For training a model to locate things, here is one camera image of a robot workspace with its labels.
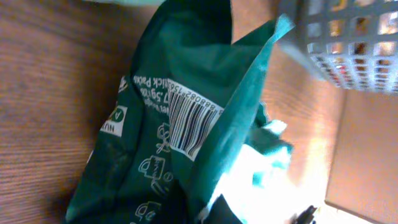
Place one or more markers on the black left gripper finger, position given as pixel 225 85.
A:
pixel 306 217

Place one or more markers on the green food pouch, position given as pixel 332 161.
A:
pixel 189 140

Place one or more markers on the mint green snack bar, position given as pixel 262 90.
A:
pixel 131 2

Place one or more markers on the grey plastic lattice basket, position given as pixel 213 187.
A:
pixel 349 43

